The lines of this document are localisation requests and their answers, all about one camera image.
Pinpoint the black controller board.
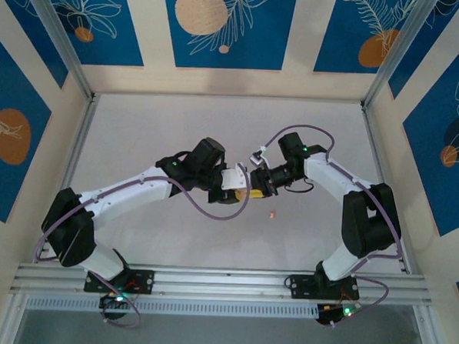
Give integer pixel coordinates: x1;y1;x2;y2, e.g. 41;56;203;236
315;302;359;328
98;291;136;312

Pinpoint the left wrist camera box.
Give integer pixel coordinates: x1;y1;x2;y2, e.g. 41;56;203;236
218;162;251;192

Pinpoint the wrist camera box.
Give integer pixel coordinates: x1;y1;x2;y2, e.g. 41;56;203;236
248;146;271;168
218;162;251;192

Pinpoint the thin black wire loop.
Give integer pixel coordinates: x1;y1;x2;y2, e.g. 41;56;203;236
284;177;315;195

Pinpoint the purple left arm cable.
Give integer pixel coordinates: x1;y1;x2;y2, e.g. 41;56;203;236
30;158;253;335

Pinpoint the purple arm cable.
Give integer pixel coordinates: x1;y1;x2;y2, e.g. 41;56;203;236
251;122;412;331
30;158;253;335

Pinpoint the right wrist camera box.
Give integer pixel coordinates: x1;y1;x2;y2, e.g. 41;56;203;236
248;146;271;168

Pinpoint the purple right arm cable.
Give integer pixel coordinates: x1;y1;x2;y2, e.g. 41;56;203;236
251;122;412;331

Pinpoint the aluminium frame cross rail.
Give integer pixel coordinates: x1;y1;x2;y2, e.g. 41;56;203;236
9;253;437;318

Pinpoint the aluminium table side rail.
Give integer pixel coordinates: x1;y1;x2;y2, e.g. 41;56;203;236
35;91;101;266
353;105;421;276

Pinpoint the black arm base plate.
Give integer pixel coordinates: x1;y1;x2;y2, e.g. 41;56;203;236
284;273;362;303
83;266;155;296

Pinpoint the grey slotted cable duct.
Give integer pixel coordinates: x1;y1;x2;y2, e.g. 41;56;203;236
25;289;321;326

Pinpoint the aluminium frame post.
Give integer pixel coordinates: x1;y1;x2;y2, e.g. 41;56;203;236
360;0;434;114
15;0;101;102

